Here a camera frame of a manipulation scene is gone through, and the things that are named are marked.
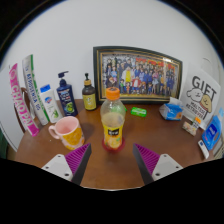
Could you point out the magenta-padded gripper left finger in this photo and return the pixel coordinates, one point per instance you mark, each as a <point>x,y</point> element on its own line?
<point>77,160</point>

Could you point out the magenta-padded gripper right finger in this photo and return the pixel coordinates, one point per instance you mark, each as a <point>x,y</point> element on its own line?
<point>147,160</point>

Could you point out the orange juice bottle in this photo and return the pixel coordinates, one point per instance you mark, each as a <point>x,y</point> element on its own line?
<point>112,123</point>

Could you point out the pink mug with orange print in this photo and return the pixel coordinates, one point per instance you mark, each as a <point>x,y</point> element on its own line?
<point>71,135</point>

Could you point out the small green packet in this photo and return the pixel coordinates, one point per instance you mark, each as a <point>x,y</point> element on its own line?
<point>125,108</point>
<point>138,112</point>

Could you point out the small beige snack packet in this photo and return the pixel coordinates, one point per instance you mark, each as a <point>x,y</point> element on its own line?
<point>189,128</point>

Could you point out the blue tissue pack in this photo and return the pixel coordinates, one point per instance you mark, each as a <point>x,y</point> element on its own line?
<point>171,111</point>

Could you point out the small white remote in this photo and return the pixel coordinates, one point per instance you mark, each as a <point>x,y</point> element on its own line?
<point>203,149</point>

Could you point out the white blue-capped lotion bottle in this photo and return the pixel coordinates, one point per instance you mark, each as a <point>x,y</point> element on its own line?
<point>51,105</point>

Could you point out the dark blue pump bottle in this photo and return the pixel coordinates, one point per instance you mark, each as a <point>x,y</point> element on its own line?
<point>67,100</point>

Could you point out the brown yellow-labelled pump bottle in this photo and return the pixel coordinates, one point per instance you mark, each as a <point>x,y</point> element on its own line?
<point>89,98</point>

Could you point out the small orange and white box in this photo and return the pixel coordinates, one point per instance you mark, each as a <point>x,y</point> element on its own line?
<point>197,121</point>

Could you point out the blue detergent bottle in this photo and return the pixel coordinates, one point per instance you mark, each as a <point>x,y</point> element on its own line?
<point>211,133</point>

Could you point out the white flat panel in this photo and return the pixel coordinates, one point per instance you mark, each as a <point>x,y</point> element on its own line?
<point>6,126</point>

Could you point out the white paper gift bag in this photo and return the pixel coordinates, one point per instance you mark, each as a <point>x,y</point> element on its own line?
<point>200,93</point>

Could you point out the framed group picture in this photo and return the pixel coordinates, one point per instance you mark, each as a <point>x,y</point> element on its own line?
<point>140,75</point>

